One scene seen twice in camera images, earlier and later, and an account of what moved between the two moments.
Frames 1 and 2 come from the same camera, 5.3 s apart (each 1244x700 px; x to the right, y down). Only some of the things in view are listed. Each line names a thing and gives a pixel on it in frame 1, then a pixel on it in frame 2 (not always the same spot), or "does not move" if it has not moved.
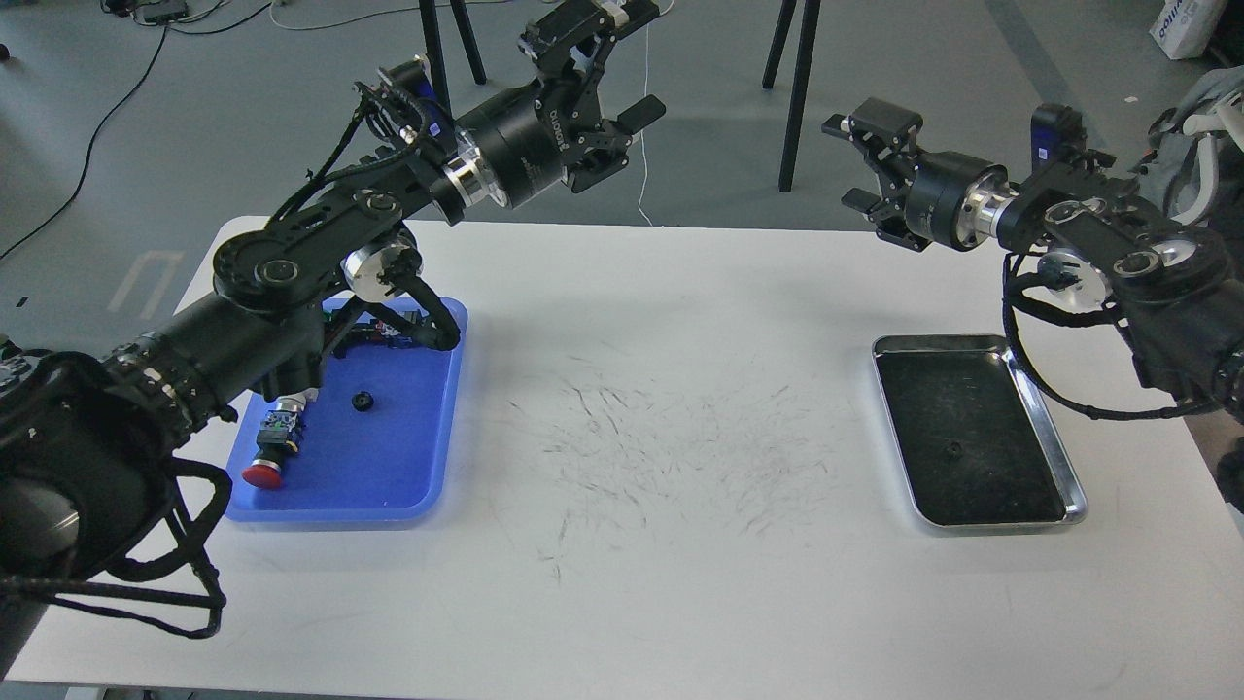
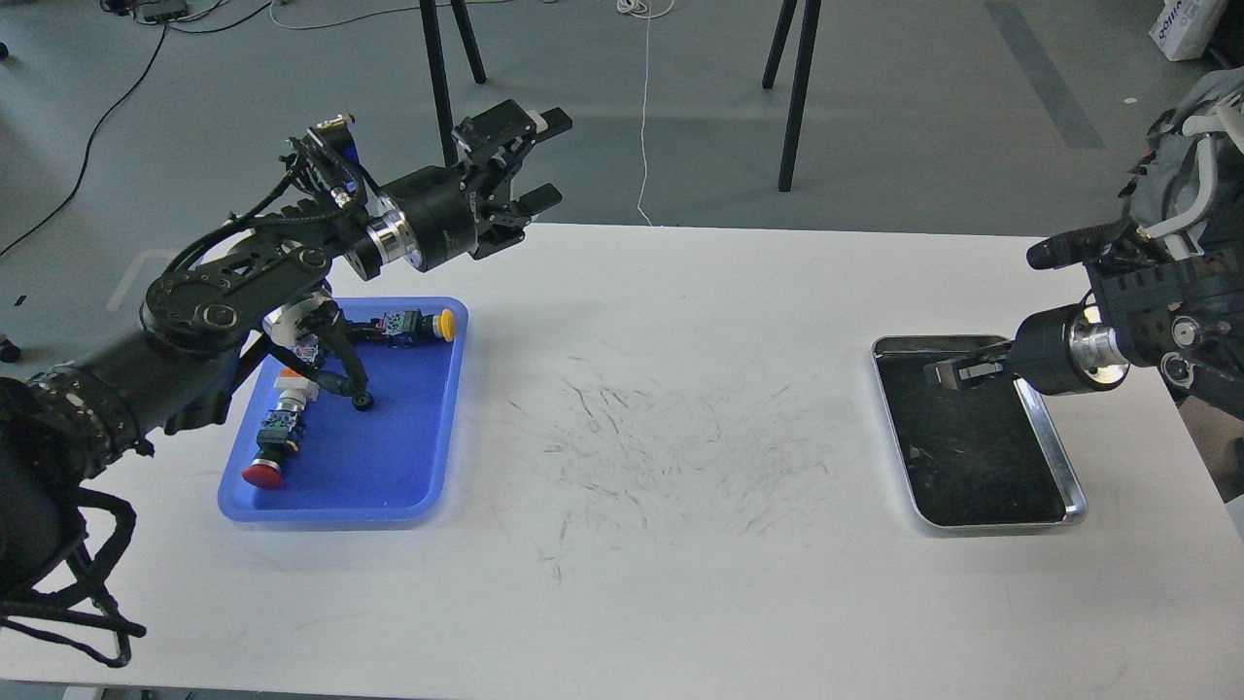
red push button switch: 279,436 does not move
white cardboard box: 1187,28 does not move
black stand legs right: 802,67 does not move
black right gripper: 951,198 -> 1057,351
